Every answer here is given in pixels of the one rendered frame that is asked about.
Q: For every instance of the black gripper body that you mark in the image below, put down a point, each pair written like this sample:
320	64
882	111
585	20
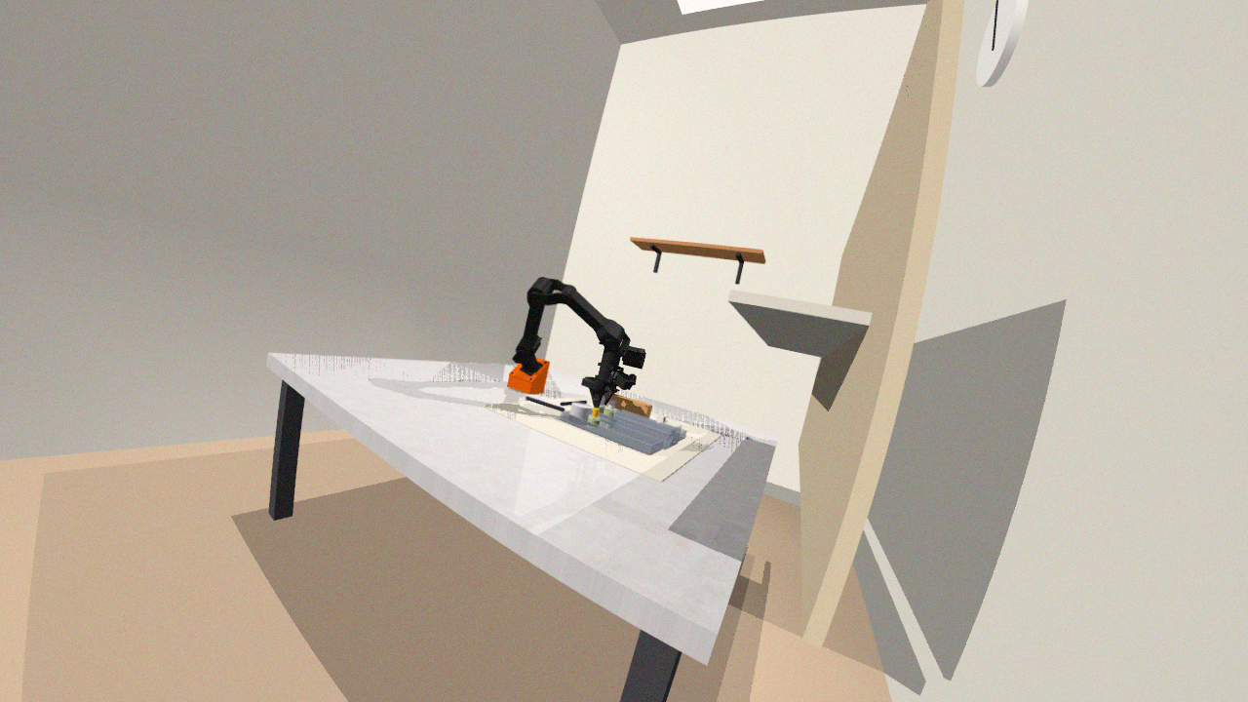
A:
601	381

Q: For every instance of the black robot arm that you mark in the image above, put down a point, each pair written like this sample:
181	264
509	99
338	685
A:
609	333

